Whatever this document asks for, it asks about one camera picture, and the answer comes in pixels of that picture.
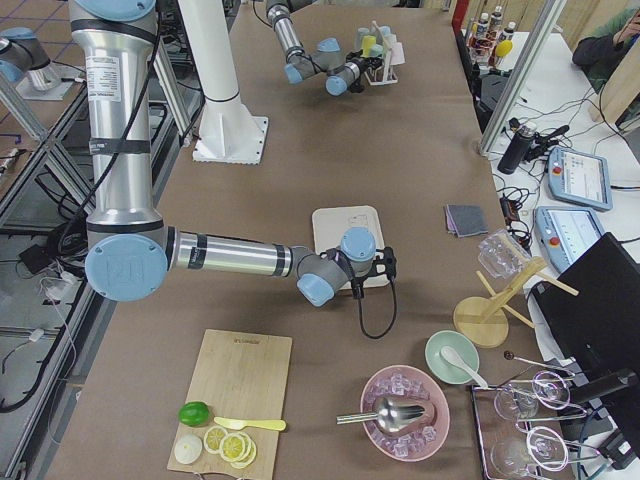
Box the black water bottle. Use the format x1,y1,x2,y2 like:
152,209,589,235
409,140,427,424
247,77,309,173
497,122,537,175

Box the pink bowl with ice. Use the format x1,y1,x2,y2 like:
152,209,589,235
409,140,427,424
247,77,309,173
360,365,450,462

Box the upper wine glass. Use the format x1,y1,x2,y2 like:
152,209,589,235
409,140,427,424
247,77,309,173
494,371,570,420

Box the black laptop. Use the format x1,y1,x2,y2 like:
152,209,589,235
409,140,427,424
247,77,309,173
533,233,639,452

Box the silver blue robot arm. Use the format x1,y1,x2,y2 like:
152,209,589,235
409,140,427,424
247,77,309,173
266,0,383,96
69,1,396,306

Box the lemon slices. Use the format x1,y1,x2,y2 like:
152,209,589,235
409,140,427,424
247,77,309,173
203,426,257,469

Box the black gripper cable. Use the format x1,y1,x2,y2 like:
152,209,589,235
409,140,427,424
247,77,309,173
357,273,399,340

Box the yellow plastic knife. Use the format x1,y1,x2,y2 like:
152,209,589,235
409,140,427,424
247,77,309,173
213,416,287,432

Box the upper teach pendant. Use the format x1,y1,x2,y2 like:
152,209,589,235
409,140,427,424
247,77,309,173
548,146,613,211

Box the white wire cup rack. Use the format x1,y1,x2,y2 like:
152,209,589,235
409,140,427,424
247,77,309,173
357,21,400,86

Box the clear glass mug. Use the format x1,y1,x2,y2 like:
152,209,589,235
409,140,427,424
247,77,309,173
478,229,531,279

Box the aluminium frame post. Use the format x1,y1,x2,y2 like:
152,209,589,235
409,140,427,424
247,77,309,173
478,0,566,157

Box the white lemon end piece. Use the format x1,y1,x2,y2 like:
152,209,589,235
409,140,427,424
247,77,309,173
173,433,203,465

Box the wooden mug tree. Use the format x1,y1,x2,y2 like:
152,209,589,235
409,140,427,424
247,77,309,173
453,257,579,348

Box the black wire glass rack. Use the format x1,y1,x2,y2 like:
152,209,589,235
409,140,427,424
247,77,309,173
471,350,603,479

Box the pink cup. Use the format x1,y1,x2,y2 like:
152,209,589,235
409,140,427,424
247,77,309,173
390,42,405,66

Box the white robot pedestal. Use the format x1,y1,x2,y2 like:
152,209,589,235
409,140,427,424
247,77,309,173
179,0,268,165

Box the green lime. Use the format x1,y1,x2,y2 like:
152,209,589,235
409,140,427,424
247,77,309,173
178,401,211,428

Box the wine glass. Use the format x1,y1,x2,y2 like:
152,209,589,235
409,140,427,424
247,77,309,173
494,371,570,420
490,426,568,478

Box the teach pendant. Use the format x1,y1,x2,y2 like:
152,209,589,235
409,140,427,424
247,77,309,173
534,206,605,273
548,146,613,211

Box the light blue cup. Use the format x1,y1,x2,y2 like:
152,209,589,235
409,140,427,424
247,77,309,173
354,27,370,51

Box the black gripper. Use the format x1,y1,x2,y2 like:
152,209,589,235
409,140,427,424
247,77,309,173
350,247,397,299
347,57,382,93

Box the lower wine glass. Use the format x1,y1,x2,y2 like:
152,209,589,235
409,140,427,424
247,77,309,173
490,426,568,478

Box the metal scoop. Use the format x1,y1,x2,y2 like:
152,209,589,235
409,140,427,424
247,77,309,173
336,395,435,436

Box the seated person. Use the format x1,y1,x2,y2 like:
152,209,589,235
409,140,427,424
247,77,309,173
572,8,639,92

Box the lower teach pendant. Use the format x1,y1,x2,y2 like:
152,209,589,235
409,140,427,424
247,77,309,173
534,206,605,273

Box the grey folded cloth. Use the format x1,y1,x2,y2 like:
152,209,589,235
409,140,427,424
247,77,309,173
444,204,488,238

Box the cream white tray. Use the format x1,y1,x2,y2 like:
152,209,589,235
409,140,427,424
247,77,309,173
311,203,392,288

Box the white ceramic spoon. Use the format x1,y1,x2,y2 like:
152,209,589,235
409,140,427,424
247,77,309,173
440,346,489,389

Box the green ceramic bowl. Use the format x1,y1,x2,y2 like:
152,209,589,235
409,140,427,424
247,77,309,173
425,330,480,385

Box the wooden cutting board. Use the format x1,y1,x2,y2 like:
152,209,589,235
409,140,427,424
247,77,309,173
167,329,292,479

